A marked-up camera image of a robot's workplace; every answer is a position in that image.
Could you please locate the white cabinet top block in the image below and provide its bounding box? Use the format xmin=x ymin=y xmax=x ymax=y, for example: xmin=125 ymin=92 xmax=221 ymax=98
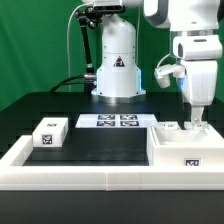
xmin=32 ymin=117 xmax=68 ymax=147

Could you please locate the white flat tag plate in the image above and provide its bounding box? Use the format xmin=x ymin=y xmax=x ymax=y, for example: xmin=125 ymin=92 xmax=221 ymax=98
xmin=75 ymin=114 xmax=157 ymax=128

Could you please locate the black cable bundle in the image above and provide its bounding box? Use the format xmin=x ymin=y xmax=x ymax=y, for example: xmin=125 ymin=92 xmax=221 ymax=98
xmin=49 ymin=75 xmax=98 ymax=93

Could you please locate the white cabinet body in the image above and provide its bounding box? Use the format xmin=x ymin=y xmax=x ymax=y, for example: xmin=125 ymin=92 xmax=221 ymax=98
xmin=147 ymin=125 xmax=224 ymax=167

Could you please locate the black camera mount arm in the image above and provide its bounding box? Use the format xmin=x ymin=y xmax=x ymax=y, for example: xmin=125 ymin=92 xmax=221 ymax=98
xmin=75 ymin=6 xmax=102 ymax=79

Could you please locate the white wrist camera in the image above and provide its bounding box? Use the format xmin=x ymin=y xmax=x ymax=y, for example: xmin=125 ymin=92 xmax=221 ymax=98
xmin=154 ymin=64 xmax=184 ymax=88

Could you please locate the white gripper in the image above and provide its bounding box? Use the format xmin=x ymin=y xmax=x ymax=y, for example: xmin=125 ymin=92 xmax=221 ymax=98
xmin=173 ymin=35 xmax=223 ymax=124

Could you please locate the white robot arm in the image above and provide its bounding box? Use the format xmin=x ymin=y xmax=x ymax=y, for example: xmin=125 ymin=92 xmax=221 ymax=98
xmin=82 ymin=0 xmax=223 ymax=124

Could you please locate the black camera on mount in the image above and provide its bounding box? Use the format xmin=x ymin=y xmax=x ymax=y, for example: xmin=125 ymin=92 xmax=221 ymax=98
xmin=87 ymin=5 xmax=125 ymax=14

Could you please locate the white cable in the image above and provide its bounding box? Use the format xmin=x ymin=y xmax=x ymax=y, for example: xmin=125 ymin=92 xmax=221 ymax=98
xmin=66 ymin=3 xmax=88 ymax=93

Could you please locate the white U-shaped table frame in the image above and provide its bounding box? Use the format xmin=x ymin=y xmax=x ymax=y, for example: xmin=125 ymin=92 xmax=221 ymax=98
xmin=0 ymin=135 xmax=224 ymax=191

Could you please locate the white cabinet door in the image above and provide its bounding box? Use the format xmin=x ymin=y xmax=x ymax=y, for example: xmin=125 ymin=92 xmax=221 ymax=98
xmin=156 ymin=121 xmax=180 ymax=131
xmin=184 ymin=121 xmax=208 ymax=130

